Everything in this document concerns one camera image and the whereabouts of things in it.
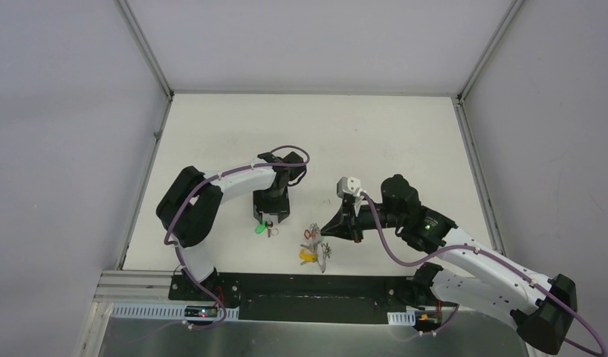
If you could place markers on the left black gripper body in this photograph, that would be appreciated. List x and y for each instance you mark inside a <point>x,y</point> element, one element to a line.
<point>271,213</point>

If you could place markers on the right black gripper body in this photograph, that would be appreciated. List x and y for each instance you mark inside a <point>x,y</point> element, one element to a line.
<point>367,217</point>

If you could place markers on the green tagged key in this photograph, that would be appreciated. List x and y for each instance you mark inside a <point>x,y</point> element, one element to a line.
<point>262,228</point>

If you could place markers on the large keyring with keys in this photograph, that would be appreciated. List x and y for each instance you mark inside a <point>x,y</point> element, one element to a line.
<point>315,250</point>

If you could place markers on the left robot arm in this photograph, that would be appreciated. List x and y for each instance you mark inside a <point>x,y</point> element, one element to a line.
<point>189,208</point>

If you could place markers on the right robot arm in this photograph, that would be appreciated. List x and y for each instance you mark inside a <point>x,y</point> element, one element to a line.
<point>457,268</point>

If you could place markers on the right controller board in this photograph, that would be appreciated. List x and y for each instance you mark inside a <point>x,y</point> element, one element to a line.
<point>428,321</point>

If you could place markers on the controller board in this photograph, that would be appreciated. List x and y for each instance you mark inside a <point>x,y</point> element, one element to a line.
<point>428,321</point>
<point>201,312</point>

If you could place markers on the left controller board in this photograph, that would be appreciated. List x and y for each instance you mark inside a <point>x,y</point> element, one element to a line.
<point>201,312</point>

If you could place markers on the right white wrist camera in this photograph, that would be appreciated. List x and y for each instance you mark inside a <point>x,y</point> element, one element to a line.
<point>349,186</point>

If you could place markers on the aluminium frame rail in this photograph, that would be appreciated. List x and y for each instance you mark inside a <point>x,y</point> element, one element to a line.
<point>131,286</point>

